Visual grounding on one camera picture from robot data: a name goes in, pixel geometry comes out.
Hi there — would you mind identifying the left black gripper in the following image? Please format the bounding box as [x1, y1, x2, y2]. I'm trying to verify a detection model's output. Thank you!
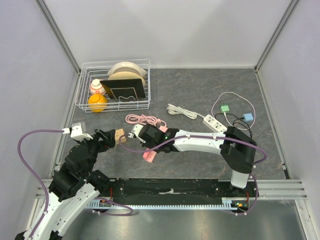
[76, 128, 116, 176]

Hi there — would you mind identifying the pink power strip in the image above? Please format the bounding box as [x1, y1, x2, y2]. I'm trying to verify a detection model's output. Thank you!
[143, 126, 168, 163]

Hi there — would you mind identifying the green plug adapter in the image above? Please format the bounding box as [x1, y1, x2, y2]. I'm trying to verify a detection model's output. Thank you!
[219, 104, 230, 113]

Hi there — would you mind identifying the blue plug adapter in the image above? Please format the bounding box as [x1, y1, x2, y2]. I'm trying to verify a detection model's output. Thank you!
[242, 113, 254, 123]

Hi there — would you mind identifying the white power strip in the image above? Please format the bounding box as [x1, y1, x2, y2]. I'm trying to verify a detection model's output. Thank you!
[202, 114, 227, 133]

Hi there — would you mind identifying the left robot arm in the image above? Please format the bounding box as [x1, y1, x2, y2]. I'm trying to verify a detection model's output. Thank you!
[15, 129, 116, 240]

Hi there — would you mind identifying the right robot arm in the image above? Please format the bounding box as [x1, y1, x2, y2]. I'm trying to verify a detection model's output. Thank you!
[132, 124, 257, 197]

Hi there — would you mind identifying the wooden cube socket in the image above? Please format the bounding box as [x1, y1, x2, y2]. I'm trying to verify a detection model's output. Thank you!
[114, 128, 127, 145]

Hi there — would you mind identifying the yellow round bowl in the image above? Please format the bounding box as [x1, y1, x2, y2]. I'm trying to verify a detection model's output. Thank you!
[88, 94, 108, 113]

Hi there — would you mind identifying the white orange patterned cup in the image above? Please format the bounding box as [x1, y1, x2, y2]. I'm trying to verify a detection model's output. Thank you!
[89, 78, 106, 95]

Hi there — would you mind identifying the black square tray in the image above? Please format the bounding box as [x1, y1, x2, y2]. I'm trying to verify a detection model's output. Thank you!
[100, 78, 146, 99]

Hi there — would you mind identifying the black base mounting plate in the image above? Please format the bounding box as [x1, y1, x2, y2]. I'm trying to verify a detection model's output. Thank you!
[100, 178, 258, 198]

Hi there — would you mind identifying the beige round plate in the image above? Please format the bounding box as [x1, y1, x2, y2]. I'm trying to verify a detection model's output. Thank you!
[108, 71, 146, 86]

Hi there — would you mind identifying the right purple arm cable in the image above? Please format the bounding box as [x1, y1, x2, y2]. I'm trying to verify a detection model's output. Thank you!
[118, 134, 268, 165]

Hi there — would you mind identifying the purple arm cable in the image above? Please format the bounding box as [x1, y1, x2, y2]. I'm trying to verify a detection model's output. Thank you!
[118, 134, 268, 165]
[18, 128, 66, 238]

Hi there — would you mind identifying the white coiled power cord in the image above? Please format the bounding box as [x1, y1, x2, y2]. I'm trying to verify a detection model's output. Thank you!
[166, 103, 206, 120]

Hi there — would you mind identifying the pink coiled power cord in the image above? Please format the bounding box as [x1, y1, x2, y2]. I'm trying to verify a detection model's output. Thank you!
[125, 113, 168, 127]

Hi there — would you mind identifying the white wire dish rack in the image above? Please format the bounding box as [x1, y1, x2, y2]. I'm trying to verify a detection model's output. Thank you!
[75, 59, 151, 113]

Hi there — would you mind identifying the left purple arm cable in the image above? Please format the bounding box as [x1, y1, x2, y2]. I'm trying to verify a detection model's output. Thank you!
[18, 128, 66, 238]

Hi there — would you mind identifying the white pink usb cable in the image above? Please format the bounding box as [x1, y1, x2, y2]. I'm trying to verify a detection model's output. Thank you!
[211, 91, 256, 131]

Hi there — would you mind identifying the black thin cable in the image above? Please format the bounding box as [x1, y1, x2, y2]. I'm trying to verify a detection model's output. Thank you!
[214, 112, 253, 138]

